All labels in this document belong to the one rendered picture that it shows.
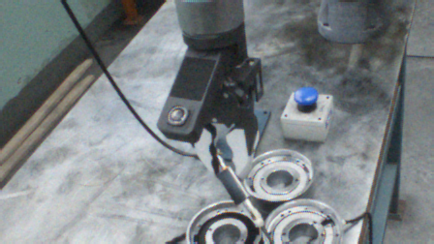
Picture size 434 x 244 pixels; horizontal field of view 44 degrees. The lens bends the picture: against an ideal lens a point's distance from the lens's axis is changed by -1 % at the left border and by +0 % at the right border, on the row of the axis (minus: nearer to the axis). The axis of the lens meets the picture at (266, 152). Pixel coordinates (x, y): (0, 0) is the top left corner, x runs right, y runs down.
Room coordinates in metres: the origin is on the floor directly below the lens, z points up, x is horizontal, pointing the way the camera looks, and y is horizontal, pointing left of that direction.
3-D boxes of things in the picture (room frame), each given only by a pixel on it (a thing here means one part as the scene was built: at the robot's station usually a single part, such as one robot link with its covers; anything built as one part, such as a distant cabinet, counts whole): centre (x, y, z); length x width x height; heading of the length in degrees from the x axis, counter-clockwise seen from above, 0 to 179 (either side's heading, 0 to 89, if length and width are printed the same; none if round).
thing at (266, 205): (0.55, -0.01, 0.82); 0.10 x 0.10 x 0.04
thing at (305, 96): (0.69, -0.08, 0.85); 0.04 x 0.04 x 0.05
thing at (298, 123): (0.70, -0.08, 0.82); 0.08 x 0.07 x 0.05; 155
